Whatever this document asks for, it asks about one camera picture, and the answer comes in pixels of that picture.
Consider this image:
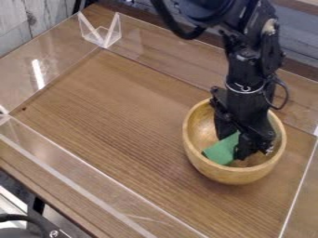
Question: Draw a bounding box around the clear acrylic corner bracket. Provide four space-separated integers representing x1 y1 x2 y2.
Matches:
77 12 121 49

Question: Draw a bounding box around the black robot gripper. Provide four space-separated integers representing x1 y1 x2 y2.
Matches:
210 83 276 161

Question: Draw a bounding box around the brown wooden bowl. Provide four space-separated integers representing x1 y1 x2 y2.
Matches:
183 99 287 185

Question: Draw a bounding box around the black cable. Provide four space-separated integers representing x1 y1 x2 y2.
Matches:
0 213 47 238

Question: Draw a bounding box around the clear acrylic enclosure wall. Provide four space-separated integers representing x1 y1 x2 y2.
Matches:
0 4 318 238

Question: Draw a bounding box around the black table leg bracket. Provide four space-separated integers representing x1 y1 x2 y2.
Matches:
27 195 73 238

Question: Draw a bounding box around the green rectangular block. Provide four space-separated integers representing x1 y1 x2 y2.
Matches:
202 132 239 165

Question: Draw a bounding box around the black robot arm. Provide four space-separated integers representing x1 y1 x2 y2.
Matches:
150 0 284 160

